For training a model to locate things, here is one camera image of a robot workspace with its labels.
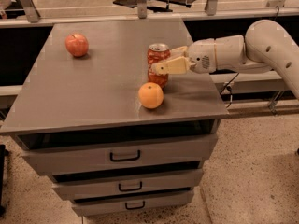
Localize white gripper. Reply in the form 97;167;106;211
151;38;216;75

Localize red coke can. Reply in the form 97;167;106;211
147;42;172;90

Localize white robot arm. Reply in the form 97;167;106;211
149;20;299;99

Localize orange fruit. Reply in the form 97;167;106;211
138;82;164;109

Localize red apple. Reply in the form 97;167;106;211
65;33;89;57

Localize grey drawer cabinet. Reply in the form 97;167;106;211
1;21;226;205

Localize grey metal railing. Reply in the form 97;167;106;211
0;0;299;28

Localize middle grey drawer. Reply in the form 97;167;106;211
52;169;203;201

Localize grey drawer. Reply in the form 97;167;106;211
52;169;203;201
72;190;193;217
23;134;218;175

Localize bottom grey drawer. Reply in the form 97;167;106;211
72;190;193;217

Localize top grey drawer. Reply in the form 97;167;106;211
23;134;218;175

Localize black cable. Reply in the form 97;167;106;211
219;5;280;108

